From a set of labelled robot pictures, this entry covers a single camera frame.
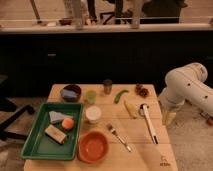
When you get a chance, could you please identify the white cup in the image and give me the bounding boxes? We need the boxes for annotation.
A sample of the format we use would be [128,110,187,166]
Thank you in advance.
[85,106,102,124]

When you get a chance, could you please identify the black office chair base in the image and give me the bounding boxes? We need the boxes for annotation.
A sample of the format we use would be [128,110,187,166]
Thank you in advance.
[0,74,36,142]

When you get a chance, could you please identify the blue wedge block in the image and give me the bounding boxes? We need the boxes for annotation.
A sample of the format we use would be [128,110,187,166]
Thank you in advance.
[49,111,72,124]

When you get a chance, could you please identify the green pepper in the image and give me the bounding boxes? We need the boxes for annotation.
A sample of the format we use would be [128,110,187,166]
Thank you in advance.
[114,90,129,104]

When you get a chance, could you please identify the blue sponge in bowl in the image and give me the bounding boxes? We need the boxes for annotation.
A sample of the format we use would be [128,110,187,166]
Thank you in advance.
[61,89,77,99]

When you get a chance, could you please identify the silver fork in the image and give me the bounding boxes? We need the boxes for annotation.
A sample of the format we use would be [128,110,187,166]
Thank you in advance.
[106,124,132,152]

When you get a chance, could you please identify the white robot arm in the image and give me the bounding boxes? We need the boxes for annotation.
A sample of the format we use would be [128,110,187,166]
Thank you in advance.
[158,63,213,125]

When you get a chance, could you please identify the red bowl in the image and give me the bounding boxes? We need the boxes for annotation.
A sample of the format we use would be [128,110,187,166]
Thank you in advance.
[78,131,109,164]

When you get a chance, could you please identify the yellow banana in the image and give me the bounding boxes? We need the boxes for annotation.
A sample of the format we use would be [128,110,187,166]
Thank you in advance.
[124,101,137,119]

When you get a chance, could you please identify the dark brown bowl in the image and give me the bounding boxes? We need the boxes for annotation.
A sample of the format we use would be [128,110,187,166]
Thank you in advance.
[60,84,81,102]

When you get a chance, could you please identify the wooden block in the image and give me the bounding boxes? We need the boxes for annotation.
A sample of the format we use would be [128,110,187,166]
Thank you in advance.
[45,125,67,144]

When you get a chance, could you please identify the green cup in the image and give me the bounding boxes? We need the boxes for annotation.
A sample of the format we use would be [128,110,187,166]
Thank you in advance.
[85,90,96,104]

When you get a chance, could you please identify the orange ball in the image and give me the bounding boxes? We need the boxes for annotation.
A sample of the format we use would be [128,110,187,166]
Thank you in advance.
[62,118,74,130]

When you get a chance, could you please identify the metal cup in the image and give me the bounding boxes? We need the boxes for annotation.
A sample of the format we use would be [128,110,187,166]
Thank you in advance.
[103,79,112,94]

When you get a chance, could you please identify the green plastic tray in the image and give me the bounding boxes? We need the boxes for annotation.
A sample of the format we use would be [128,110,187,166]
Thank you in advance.
[21,102,83,160]

